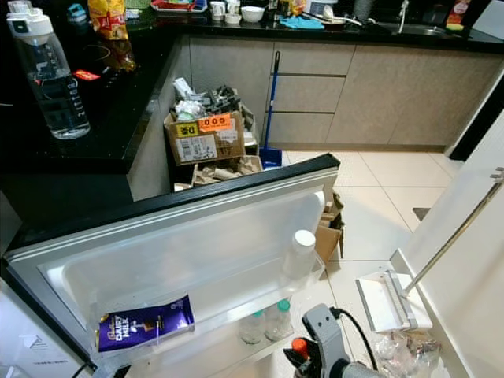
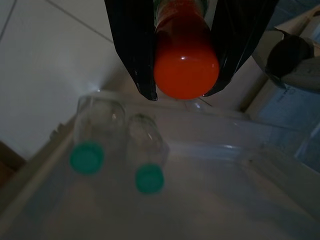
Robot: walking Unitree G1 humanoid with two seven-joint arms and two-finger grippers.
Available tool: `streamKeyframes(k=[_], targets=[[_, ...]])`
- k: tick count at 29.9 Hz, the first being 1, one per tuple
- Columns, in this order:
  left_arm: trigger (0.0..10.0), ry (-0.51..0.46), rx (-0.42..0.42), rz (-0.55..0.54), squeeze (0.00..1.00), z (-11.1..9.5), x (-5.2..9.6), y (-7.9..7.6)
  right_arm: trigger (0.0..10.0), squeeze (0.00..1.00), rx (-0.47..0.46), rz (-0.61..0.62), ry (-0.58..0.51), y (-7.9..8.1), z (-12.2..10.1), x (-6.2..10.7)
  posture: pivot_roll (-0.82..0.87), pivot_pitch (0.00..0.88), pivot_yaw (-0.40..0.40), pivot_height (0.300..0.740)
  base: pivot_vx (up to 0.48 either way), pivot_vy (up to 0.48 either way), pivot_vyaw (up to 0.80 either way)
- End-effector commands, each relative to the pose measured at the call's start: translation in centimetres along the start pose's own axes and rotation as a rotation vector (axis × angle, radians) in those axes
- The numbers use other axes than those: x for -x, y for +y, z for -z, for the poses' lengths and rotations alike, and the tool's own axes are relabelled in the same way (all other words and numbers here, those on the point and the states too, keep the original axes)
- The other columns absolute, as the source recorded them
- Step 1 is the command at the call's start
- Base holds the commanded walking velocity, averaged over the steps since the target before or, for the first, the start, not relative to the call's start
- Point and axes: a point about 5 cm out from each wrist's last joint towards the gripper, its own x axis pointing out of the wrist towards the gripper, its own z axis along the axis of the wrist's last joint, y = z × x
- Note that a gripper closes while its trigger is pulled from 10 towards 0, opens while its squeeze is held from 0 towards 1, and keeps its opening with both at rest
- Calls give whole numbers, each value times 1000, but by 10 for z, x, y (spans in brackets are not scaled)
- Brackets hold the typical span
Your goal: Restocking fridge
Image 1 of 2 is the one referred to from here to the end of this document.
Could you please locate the blue cloth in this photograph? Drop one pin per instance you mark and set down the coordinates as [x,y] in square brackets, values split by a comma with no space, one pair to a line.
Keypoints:
[301,23]

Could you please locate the clear plastic bag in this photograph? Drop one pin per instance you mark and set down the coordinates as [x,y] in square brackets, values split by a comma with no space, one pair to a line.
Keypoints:
[409,346]

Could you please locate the white mug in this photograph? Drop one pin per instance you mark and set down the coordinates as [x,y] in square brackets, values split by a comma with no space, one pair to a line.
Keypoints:
[216,10]

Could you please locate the cardboard box orange sticker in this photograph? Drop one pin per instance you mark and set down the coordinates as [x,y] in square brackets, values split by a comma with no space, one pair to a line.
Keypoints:
[213,148]

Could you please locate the clear bottle white lid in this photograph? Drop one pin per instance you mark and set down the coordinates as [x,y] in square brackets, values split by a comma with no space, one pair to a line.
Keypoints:
[57,94]

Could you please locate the red yellow soap bottle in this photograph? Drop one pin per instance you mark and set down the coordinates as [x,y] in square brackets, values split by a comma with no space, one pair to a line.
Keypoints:
[457,14]

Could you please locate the small green cap bottle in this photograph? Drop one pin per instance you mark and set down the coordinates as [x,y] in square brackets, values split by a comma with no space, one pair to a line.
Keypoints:
[279,319]

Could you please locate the grey steel fridge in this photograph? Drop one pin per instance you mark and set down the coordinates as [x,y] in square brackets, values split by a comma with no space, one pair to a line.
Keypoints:
[31,339]

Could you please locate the purple Dairy Milk bag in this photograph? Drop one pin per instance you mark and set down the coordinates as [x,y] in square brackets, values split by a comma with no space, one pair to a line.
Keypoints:
[146,324]

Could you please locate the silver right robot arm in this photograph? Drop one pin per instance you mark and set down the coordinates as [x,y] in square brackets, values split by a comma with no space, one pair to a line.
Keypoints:
[362,370]

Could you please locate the orange yellow chip bag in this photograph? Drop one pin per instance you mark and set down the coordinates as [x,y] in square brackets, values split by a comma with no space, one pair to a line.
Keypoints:
[106,20]

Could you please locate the black kitchen counter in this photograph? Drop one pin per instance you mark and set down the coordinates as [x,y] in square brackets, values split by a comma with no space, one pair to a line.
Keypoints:
[118,126]

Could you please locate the steel fridge door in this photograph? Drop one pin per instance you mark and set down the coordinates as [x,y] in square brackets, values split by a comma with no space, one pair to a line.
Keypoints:
[189,252]

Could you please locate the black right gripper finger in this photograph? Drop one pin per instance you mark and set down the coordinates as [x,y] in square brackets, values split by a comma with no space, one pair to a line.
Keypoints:
[288,359]
[310,365]

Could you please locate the dark bottle blue lid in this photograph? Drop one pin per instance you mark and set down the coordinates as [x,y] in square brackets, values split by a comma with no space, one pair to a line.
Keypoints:
[77,17]

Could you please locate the white appliance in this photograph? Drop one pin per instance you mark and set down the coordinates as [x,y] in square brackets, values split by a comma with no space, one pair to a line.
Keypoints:
[472,276]

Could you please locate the red tray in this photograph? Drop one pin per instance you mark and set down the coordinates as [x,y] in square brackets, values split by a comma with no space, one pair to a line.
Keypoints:
[173,6]

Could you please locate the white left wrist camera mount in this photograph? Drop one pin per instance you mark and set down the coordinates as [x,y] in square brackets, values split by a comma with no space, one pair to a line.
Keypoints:
[106,372]

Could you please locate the small clear bottle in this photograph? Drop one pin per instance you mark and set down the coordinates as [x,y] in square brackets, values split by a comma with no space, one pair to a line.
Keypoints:
[253,327]

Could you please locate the beige kitchen cabinets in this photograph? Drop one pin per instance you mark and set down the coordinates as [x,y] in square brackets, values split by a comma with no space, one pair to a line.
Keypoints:
[394,94]

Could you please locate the open brown cardboard box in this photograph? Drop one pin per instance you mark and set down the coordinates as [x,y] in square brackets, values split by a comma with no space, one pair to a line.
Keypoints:
[224,172]

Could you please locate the small orange-capped bottle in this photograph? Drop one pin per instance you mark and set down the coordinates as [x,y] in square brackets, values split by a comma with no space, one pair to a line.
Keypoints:
[299,345]

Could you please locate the white plastic rack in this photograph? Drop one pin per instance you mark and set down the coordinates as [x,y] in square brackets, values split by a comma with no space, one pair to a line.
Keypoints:
[382,303]

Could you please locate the small white bowl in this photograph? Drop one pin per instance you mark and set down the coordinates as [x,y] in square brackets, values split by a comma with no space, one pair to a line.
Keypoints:
[252,14]

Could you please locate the steel kitchen sink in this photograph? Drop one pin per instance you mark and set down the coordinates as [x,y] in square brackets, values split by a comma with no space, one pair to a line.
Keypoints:
[417,31]

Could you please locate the pile of packaging rubbish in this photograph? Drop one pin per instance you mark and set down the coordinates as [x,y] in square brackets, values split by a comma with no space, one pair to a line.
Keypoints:
[209,98]

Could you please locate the white-lidded plastic bottle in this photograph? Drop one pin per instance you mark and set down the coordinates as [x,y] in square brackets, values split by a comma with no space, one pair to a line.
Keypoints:
[303,240]

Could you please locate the printed brown cardboard box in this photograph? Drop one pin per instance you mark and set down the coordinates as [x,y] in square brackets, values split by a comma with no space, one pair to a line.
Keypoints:
[329,232]

